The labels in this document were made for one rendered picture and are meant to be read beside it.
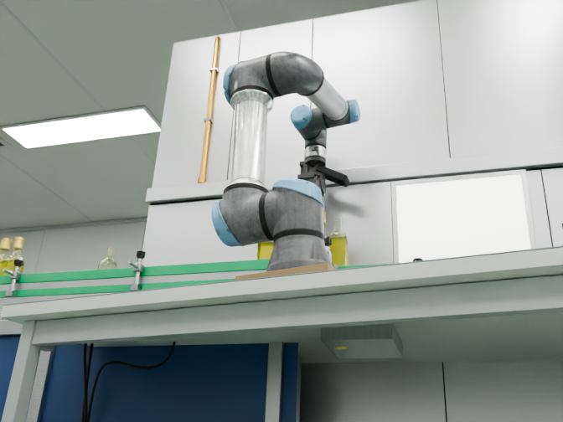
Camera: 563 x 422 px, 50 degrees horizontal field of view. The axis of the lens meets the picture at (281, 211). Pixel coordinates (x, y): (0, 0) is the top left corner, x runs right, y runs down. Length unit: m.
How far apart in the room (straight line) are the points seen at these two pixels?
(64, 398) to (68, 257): 4.52
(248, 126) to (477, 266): 0.69
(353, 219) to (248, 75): 0.69
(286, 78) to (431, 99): 0.82
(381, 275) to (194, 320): 0.45
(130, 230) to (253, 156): 4.72
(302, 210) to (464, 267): 0.39
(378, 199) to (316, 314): 0.89
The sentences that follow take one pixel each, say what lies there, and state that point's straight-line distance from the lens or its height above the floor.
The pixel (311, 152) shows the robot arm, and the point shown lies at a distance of 2.04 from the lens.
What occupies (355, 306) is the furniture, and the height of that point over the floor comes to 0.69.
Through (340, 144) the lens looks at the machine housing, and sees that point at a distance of 2.25.
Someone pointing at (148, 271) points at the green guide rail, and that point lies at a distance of 1.95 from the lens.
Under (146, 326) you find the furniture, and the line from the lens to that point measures 1.46.
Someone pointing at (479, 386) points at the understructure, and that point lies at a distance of 1.91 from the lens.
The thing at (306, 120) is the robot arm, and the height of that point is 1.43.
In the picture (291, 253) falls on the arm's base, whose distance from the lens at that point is 1.30.
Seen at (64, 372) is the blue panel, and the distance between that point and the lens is 2.01.
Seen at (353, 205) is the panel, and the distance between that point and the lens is 2.09.
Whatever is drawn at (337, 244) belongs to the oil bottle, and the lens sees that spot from 1.88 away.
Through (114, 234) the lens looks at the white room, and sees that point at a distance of 6.25.
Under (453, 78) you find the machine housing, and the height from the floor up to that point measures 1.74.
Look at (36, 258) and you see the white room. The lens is 6.68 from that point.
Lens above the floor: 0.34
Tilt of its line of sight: 25 degrees up
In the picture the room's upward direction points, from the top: 3 degrees clockwise
